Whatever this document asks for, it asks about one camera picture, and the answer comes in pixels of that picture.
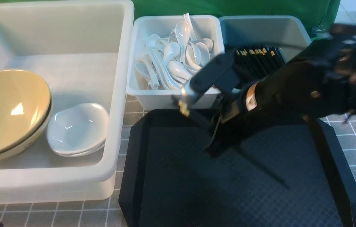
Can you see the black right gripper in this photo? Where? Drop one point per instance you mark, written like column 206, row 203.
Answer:
column 297, row 90

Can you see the white square sauce dish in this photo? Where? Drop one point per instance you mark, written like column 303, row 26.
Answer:
column 77, row 129

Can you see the yellow noodle bowl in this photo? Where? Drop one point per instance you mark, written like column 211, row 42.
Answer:
column 24, row 101

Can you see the white ceramic soup spoon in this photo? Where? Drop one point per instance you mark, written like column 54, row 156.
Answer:
column 182, row 31

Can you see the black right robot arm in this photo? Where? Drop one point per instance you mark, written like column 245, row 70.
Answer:
column 338, row 49

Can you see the yellow bowl in tub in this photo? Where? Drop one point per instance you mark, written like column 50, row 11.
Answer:
column 31, row 139

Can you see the pile of black chopsticks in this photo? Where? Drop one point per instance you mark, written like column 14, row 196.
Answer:
column 256, row 61

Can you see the pile of white spoons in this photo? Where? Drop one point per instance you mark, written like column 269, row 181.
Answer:
column 160, row 66

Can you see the white plastic spoon bin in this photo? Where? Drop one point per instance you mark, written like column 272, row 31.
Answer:
column 205, row 26

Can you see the black plastic serving tray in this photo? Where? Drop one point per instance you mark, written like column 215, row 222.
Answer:
column 170, row 181

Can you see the grey-blue plastic chopstick bin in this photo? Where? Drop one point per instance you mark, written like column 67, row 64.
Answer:
column 284, row 32

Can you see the white dish in tub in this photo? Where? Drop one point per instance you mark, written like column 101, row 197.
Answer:
column 84, row 153

